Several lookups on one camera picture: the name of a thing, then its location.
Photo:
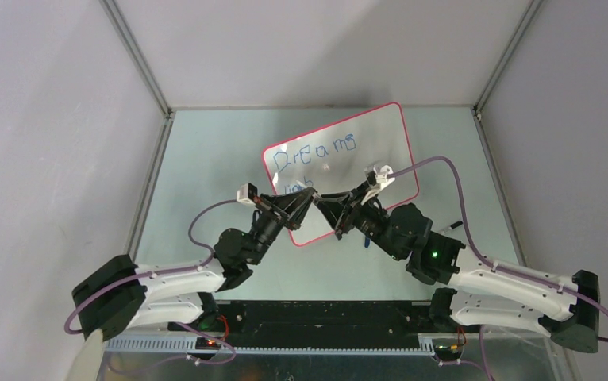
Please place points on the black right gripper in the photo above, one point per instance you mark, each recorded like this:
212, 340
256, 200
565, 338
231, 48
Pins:
339, 209

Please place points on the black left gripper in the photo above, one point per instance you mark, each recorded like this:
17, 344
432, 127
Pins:
291, 207

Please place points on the pink-framed whiteboard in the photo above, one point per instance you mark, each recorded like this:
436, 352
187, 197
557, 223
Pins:
334, 158

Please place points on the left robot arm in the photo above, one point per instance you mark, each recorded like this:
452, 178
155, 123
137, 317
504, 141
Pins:
121, 294

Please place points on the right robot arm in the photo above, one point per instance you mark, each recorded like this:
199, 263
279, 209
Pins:
473, 290

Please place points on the black marker pen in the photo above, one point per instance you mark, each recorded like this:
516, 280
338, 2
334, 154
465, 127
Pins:
451, 227

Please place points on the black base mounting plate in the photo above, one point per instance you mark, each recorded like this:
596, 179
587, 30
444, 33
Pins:
326, 325

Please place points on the left controller board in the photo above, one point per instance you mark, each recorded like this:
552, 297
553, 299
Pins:
203, 343

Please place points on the controller board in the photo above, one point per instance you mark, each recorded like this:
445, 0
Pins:
449, 354
203, 343

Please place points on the right controller board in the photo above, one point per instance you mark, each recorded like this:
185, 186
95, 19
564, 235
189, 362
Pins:
449, 354

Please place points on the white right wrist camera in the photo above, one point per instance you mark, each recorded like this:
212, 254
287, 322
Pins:
378, 178

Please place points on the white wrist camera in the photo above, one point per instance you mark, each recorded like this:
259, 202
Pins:
378, 178
246, 194

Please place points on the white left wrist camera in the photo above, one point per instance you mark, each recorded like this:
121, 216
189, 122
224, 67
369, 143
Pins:
246, 194

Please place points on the aluminium frame rail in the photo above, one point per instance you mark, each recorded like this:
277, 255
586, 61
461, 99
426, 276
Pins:
174, 342

